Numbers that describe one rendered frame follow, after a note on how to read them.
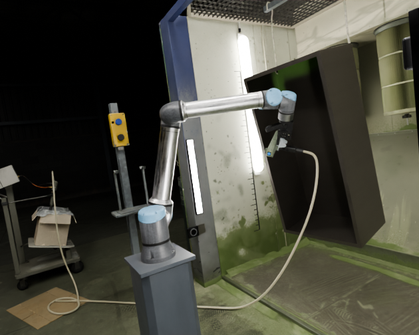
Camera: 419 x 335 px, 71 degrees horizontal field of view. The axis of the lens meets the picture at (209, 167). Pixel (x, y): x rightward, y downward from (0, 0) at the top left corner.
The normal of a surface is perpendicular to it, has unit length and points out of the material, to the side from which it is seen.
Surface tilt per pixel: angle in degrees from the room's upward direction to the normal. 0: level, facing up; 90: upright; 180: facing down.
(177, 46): 90
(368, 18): 90
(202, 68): 90
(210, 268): 90
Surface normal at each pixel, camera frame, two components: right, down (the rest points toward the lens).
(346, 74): 0.58, -0.01
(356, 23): -0.85, 0.15
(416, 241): -0.78, -0.41
